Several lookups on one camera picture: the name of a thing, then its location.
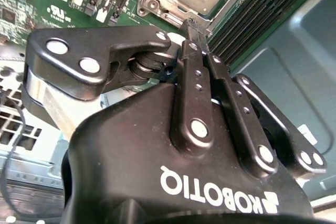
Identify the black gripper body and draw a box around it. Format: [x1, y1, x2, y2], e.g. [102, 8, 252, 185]
[60, 81, 316, 224]

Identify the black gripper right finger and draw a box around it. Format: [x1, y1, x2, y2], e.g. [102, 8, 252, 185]
[195, 20, 328, 179]

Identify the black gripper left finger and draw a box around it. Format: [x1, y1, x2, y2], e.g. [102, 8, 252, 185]
[21, 18, 215, 155]

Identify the metal socket cover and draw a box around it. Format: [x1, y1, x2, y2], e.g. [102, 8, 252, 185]
[153, 0, 254, 29]

